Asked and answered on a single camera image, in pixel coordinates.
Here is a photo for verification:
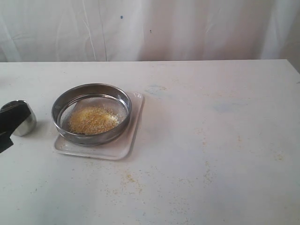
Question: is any round steel sieve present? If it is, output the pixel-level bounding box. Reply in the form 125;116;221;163
51;83;132;147

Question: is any white backdrop curtain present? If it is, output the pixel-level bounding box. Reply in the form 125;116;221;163
0;0;300;69

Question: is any small steel cup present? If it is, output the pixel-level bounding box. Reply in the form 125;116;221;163
12;100;37;136

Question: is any yellow and white grain mix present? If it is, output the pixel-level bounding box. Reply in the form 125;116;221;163
68;106;120;135

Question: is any white square tray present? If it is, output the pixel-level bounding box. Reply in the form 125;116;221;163
54;92;144;160

